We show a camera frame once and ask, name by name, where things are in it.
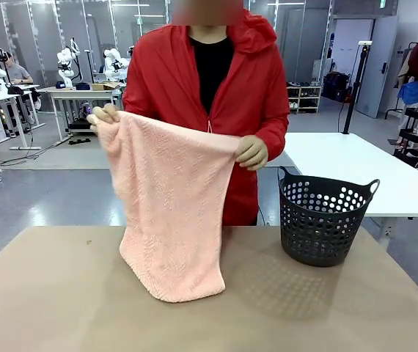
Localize person's left hand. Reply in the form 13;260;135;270
233;134;269;172

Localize black tripod stand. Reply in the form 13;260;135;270
342;41;373;136

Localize open cardboard box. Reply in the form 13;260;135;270
90;81;122;92

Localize person's right forearm red sleeve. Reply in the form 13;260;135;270
121;87;147;114

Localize white shoe rack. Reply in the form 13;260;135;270
286;83;323;114

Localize person's right hand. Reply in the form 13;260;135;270
86;103;122;133

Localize person's left forearm red sleeve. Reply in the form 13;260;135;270
257;109;291;166

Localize pink terry towel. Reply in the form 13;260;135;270
90;111;242;304

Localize dark grey perforated basket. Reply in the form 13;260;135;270
276;165;381;268

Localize person in red jacket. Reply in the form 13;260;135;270
122;0;291;227

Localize black rolling cart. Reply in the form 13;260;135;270
393;106;418;166

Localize white desk with metal legs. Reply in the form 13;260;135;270
0;84;45;151
37;85;126;142

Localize seated person in grey shirt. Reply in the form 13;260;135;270
4;54;34;86

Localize blue garment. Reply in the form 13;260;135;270
397;80;418;106

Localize grey open door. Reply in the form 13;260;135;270
355;15;399;119

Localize large white table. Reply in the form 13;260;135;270
282;131;418;243

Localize black luggage bags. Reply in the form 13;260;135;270
321;71;352;103

